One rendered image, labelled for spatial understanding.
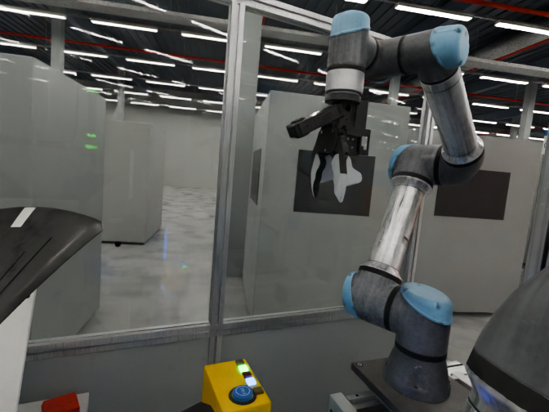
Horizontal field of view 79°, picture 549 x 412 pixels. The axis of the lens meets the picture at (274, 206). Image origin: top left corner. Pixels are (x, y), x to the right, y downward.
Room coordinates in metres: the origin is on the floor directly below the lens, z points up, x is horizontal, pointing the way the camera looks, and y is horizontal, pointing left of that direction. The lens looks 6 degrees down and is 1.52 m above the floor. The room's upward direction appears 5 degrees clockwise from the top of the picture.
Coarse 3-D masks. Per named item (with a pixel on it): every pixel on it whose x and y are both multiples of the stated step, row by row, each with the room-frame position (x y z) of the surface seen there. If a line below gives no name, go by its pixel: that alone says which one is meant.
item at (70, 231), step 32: (0, 224) 0.43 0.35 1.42; (32, 224) 0.42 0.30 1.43; (64, 224) 0.41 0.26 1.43; (96, 224) 0.41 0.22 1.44; (0, 256) 0.38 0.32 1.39; (32, 256) 0.37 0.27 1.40; (64, 256) 0.37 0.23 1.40; (0, 288) 0.35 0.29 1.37; (32, 288) 0.34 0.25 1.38; (0, 320) 0.32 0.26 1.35
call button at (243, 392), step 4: (236, 388) 0.63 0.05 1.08; (240, 388) 0.63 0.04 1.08; (244, 388) 0.63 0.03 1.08; (248, 388) 0.63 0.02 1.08; (236, 392) 0.62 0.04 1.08; (240, 392) 0.62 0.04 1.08; (244, 392) 0.62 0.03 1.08; (248, 392) 0.62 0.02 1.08; (236, 396) 0.61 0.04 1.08; (240, 396) 0.61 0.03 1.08; (244, 396) 0.61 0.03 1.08; (248, 396) 0.61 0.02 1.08; (236, 400) 0.61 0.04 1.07; (240, 400) 0.61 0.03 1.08; (244, 400) 0.61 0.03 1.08; (248, 400) 0.61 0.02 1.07
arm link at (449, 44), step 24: (408, 48) 0.67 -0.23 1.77; (432, 48) 0.64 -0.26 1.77; (456, 48) 0.62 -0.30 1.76; (408, 72) 0.70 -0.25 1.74; (432, 72) 0.68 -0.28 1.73; (456, 72) 0.68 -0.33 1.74; (432, 96) 0.73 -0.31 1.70; (456, 96) 0.72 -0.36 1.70; (456, 120) 0.76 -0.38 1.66; (456, 144) 0.81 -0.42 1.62; (480, 144) 0.85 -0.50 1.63; (456, 168) 0.87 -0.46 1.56
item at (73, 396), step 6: (60, 396) 0.83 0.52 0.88; (66, 396) 0.83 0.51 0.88; (72, 396) 0.83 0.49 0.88; (48, 402) 0.80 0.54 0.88; (54, 402) 0.81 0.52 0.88; (60, 402) 0.81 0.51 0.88; (66, 402) 0.81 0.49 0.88; (72, 402) 0.81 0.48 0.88; (42, 408) 0.79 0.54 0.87; (48, 408) 0.78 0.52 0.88; (54, 408) 0.79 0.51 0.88; (60, 408) 0.79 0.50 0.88; (66, 408) 0.79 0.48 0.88; (72, 408) 0.79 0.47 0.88; (78, 408) 0.80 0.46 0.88
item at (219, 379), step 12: (204, 372) 0.71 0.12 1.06; (216, 372) 0.69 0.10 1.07; (228, 372) 0.70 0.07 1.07; (240, 372) 0.70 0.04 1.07; (252, 372) 0.71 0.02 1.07; (204, 384) 0.70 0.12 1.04; (216, 384) 0.65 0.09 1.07; (228, 384) 0.66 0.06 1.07; (240, 384) 0.66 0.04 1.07; (204, 396) 0.69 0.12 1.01; (216, 396) 0.62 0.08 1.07; (228, 396) 0.62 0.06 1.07; (252, 396) 0.62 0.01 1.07; (264, 396) 0.63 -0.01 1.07; (216, 408) 0.61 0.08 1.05; (228, 408) 0.59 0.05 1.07; (240, 408) 0.59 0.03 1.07; (252, 408) 0.60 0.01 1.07; (264, 408) 0.61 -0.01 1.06
